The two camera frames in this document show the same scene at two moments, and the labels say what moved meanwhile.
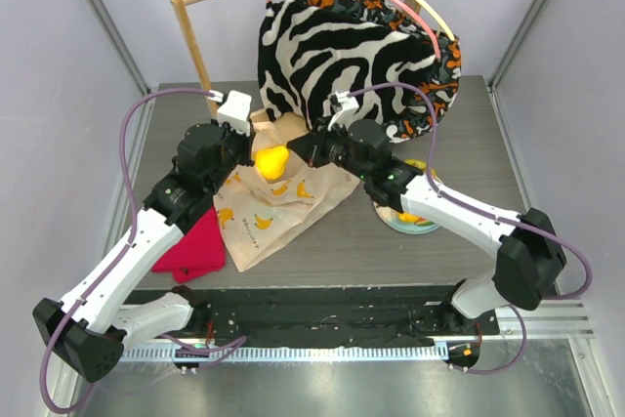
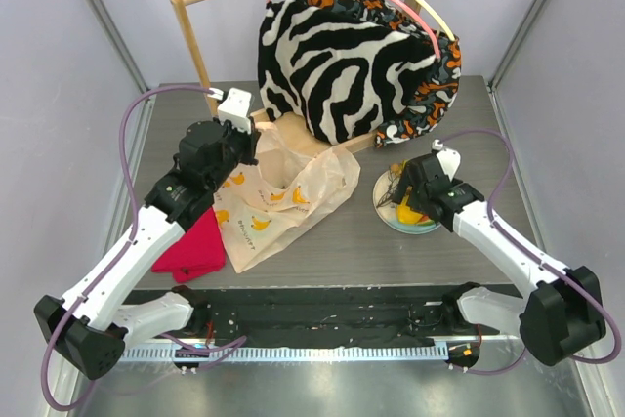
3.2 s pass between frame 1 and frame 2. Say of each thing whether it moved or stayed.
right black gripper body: moved
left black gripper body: stayed
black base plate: stayed
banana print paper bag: moved
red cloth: stayed
